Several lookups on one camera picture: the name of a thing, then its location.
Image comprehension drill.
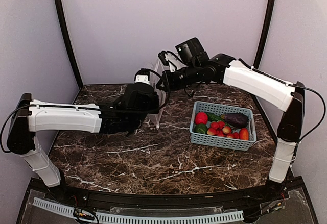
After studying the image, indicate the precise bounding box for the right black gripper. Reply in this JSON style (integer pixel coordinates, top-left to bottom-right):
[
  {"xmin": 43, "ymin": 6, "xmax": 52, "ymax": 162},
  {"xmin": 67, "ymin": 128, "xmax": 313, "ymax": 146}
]
[{"xmin": 156, "ymin": 62, "xmax": 201, "ymax": 92}]

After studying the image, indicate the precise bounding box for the clear zip top bag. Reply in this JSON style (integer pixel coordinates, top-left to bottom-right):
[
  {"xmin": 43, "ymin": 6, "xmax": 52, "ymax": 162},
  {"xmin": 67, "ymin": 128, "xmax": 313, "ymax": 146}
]
[{"xmin": 148, "ymin": 58, "xmax": 166, "ymax": 130}]

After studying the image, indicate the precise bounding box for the red lychee bunch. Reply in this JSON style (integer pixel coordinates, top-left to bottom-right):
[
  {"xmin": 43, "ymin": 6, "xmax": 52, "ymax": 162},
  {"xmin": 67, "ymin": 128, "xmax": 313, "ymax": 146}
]
[{"xmin": 206, "ymin": 121, "xmax": 240, "ymax": 139}]

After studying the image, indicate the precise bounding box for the purple toy eggplant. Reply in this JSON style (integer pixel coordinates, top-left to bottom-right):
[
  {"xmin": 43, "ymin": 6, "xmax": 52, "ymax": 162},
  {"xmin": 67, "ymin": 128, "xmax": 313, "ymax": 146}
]
[{"xmin": 220, "ymin": 113, "xmax": 249, "ymax": 128}]

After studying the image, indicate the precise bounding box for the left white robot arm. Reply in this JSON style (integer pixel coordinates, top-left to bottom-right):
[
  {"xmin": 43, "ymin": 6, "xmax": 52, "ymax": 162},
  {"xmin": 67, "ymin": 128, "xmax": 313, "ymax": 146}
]
[{"xmin": 2, "ymin": 83, "xmax": 160, "ymax": 202}]

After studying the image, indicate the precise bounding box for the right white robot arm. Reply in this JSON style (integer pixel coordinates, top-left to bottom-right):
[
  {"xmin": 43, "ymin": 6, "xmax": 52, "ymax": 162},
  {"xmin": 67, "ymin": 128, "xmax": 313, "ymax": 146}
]
[{"xmin": 156, "ymin": 38, "xmax": 307, "ymax": 201}]

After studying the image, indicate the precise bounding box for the red toy fruit ball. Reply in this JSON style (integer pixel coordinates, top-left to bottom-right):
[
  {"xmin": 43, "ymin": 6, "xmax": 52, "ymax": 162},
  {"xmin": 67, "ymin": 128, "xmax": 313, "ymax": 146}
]
[{"xmin": 195, "ymin": 112, "xmax": 208, "ymax": 125}]

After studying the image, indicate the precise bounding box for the green toy cucumber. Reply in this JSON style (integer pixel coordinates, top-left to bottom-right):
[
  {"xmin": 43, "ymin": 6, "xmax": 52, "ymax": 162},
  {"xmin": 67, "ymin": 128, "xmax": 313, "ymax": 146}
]
[{"xmin": 206, "ymin": 112, "xmax": 225, "ymax": 122}]

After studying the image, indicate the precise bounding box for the green toy avocado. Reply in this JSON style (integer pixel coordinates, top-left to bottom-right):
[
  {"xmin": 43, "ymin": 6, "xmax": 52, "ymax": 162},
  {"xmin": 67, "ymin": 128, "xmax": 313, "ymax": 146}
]
[{"xmin": 193, "ymin": 123, "xmax": 208, "ymax": 134}]

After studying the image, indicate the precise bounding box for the light blue plastic basket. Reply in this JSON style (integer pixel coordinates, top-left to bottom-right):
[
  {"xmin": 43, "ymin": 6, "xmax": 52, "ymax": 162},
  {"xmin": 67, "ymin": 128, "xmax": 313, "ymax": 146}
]
[{"xmin": 190, "ymin": 101, "xmax": 257, "ymax": 151}]

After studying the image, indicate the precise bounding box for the orange red toy mango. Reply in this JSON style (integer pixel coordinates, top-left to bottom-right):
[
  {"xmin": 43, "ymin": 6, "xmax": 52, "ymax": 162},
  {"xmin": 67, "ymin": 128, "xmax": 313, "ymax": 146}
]
[{"xmin": 239, "ymin": 128, "xmax": 249, "ymax": 141}]

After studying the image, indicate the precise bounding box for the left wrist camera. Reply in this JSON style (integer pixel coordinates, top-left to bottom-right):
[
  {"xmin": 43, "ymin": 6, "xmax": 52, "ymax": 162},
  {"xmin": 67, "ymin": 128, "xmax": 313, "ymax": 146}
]
[{"xmin": 134, "ymin": 68, "xmax": 154, "ymax": 86}]

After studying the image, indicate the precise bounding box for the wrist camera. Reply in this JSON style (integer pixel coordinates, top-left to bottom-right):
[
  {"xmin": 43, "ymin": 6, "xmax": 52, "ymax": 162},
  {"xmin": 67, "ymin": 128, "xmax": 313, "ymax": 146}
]
[
  {"xmin": 158, "ymin": 51, "xmax": 184, "ymax": 72},
  {"xmin": 134, "ymin": 68, "xmax": 154, "ymax": 86}
]

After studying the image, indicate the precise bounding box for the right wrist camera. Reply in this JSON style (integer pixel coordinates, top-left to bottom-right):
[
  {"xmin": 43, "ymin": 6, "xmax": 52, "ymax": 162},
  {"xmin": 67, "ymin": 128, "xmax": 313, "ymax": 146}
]
[{"xmin": 158, "ymin": 51, "xmax": 184, "ymax": 72}]

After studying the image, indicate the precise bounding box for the light blue slotted cable duct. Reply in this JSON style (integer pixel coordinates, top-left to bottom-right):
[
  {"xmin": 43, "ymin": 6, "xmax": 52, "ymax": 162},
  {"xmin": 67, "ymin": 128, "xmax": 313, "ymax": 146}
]
[{"xmin": 33, "ymin": 197, "xmax": 244, "ymax": 223}]

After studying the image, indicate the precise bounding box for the left black frame post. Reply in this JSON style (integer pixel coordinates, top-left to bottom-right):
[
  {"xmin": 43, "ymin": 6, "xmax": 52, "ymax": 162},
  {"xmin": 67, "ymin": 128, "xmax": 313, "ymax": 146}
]
[{"xmin": 54, "ymin": 0, "xmax": 84, "ymax": 90}]

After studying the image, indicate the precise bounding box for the black frame post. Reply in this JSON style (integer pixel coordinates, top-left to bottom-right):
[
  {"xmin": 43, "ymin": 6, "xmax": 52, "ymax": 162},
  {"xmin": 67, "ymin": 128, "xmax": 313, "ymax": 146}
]
[
  {"xmin": 54, "ymin": 0, "xmax": 84, "ymax": 90},
  {"xmin": 253, "ymin": 0, "xmax": 275, "ymax": 69}
]

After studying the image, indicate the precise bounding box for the right black frame post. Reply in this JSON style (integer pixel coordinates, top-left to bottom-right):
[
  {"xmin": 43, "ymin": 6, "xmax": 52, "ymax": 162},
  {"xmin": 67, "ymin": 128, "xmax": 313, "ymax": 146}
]
[{"xmin": 253, "ymin": 0, "xmax": 275, "ymax": 69}]

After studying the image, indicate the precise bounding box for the black front rail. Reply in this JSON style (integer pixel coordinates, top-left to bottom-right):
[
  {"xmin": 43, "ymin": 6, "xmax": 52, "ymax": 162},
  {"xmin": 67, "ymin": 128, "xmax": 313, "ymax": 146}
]
[{"xmin": 28, "ymin": 178, "xmax": 305, "ymax": 212}]

